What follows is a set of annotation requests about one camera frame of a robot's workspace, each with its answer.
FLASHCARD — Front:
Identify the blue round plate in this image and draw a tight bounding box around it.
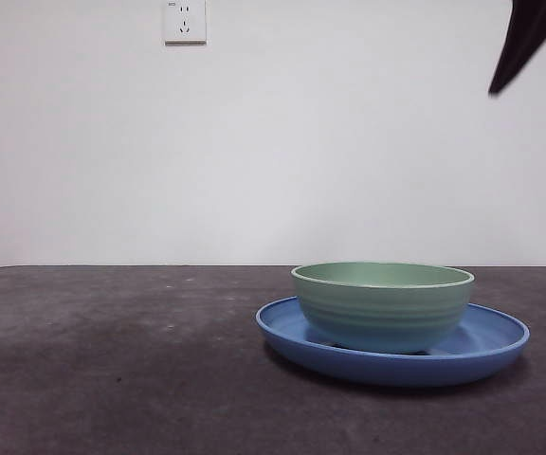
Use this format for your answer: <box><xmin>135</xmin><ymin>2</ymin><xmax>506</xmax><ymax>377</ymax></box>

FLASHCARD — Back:
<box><xmin>255</xmin><ymin>296</ymin><xmax>531</xmax><ymax>389</ymax></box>

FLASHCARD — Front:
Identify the green ribbed bowl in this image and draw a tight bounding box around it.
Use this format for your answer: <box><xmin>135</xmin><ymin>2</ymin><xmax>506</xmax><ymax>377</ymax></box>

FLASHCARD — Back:
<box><xmin>290</xmin><ymin>261</ymin><xmax>476</xmax><ymax>355</ymax></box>

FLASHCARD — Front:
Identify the white wall socket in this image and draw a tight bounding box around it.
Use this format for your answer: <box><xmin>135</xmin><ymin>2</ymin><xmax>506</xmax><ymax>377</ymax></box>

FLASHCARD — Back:
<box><xmin>163</xmin><ymin>0</ymin><xmax>208</xmax><ymax>47</ymax></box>

